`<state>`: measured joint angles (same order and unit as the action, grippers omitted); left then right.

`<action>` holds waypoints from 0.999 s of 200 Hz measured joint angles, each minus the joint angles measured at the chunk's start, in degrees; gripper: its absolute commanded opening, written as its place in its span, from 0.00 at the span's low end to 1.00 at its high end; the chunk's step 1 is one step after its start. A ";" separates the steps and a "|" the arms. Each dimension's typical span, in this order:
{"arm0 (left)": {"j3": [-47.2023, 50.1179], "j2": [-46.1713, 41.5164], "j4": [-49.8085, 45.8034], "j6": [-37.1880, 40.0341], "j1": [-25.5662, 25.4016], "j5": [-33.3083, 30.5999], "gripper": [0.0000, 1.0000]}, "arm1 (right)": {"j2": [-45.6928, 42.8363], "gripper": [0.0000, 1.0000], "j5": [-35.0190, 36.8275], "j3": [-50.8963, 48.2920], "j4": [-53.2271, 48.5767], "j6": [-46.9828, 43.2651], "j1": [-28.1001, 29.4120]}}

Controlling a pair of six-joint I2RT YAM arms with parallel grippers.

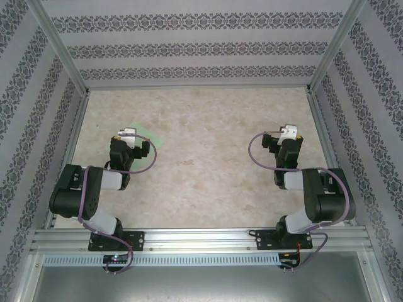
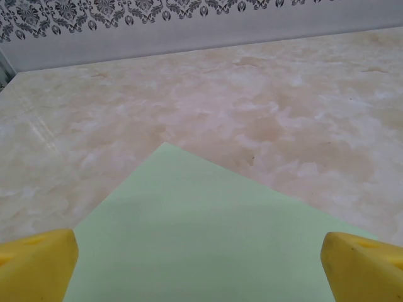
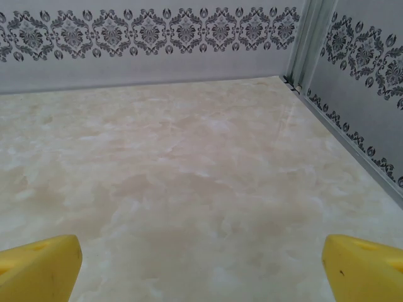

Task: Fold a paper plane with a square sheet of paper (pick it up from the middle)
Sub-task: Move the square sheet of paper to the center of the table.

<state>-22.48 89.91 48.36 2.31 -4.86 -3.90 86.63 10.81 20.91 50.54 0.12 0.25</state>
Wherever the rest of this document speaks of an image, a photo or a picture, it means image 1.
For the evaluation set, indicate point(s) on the green paper sheet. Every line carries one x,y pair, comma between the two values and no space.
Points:
151,138

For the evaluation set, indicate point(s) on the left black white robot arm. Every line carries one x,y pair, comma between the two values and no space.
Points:
94,195

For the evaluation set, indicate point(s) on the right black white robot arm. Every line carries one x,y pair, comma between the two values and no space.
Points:
327,201

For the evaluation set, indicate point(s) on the black board with orange label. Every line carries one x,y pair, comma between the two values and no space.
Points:
288,256

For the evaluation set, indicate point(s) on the black board with green light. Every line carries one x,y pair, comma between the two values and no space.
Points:
110,259

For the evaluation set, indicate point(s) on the grey metal shelf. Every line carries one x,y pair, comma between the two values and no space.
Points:
201,284

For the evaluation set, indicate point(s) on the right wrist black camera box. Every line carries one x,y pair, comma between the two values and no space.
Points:
269,143

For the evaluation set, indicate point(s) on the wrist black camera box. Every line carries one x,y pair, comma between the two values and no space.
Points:
143,151
269,143

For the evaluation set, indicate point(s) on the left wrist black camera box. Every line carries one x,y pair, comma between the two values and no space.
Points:
143,151

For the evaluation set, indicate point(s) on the aluminium side rail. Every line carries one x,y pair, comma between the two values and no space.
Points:
67,157
329,151

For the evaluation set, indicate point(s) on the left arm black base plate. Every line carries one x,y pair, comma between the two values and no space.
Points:
137,239

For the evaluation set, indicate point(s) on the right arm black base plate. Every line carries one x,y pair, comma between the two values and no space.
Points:
264,239

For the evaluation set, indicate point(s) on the thin aluminium wall rail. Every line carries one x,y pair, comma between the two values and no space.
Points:
198,86

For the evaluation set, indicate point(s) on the aluminium frame post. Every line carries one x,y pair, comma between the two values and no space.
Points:
334,47
60,47

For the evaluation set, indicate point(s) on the aluminium mounting rail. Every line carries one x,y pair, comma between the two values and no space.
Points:
201,239

